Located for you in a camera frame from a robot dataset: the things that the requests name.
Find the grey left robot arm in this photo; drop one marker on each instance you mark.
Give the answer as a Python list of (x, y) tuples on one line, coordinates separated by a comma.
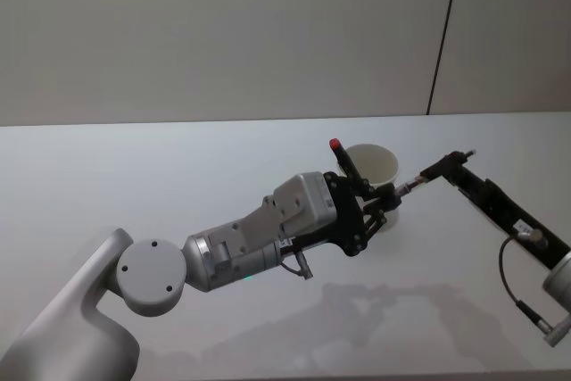
[(89, 300)]

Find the thin black wall strip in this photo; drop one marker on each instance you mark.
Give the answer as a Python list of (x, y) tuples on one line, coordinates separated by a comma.
[(442, 33)]

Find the white paper cup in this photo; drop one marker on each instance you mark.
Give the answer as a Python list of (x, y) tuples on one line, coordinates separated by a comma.
[(379, 167)]

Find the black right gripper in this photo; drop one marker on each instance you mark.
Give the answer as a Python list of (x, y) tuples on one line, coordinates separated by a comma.
[(522, 220)]

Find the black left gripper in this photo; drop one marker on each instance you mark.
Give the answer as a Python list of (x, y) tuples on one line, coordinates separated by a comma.
[(349, 220)]

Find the black pen with silver ends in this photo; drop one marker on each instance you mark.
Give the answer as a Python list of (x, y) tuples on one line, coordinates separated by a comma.
[(412, 184)]

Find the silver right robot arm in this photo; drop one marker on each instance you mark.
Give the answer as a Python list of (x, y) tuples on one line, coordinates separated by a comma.
[(560, 292)]

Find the black marker with red end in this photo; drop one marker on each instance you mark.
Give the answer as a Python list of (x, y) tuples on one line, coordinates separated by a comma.
[(346, 163)]

